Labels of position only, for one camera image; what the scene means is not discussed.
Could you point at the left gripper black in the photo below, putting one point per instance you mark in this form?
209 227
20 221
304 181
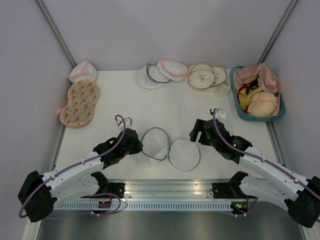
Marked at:
138 148

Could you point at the left corner aluminium profile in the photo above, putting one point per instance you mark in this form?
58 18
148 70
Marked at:
44 11

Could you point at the floral patterned laundry bag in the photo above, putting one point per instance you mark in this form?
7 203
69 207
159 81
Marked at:
82 98

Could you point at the blue-trimmed mesh bag centre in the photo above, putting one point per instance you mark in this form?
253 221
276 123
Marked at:
150 77

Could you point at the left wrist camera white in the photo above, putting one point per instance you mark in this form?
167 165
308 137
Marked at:
128 121

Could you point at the beige laundry bag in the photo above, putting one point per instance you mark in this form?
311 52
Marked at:
200 76
221 85

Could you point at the white slotted cable duct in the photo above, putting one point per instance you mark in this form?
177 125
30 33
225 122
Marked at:
130 205

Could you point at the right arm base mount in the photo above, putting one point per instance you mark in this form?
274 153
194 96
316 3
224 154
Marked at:
222 190

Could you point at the pink-trimmed mesh bag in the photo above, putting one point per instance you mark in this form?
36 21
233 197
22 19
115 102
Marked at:
83 71
175 71

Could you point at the beige laundry bag front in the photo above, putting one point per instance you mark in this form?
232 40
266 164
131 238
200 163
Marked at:
200 76

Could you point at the pink-trimmed mesh bag left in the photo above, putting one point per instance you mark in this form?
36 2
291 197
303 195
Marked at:
83 71

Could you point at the right corner aluminium profile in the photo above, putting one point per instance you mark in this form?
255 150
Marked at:
278 30

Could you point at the black bra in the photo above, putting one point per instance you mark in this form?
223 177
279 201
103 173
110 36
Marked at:
251 86

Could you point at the peach bra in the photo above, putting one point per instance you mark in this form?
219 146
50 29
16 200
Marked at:
264 104

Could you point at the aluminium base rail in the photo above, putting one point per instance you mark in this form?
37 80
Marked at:
144 189

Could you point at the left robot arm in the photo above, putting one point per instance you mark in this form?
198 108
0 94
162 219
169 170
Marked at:
41 193

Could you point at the dusty pink bra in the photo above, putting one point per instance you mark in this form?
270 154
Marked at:
267 80

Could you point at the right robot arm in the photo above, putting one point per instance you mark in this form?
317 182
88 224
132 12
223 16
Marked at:
294 193

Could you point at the pink-trimmed mesh bag centre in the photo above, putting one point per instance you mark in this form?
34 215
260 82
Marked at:
175 71

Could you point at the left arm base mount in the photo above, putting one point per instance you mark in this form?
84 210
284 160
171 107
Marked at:
117 188

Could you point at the yellow bra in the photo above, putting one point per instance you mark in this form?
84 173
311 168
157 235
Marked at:
244 99

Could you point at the corner aluminium profile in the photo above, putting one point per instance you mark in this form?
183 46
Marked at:
44 11
278 30

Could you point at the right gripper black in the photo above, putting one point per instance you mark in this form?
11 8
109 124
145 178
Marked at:
197 127

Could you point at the blue-trimmed white mesh laundry bag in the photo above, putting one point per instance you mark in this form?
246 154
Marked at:
158 148

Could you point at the teal plastic basket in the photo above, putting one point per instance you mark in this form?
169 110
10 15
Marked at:
247 117

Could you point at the beige laundry bag back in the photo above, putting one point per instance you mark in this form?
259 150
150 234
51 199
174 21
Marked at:
221 85

